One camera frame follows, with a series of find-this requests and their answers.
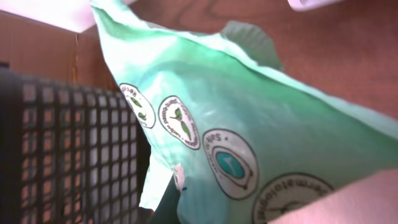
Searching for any white barcode scanner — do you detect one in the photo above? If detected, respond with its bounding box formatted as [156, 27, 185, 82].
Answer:
[288, 0, 343, 12]

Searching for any grey plastic mesh basket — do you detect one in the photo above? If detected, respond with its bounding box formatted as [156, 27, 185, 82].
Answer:
[1, 68, 150, 224]

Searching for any light teal candy packet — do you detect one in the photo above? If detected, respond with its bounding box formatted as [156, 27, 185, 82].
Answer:
[91, 0, 397, 223]

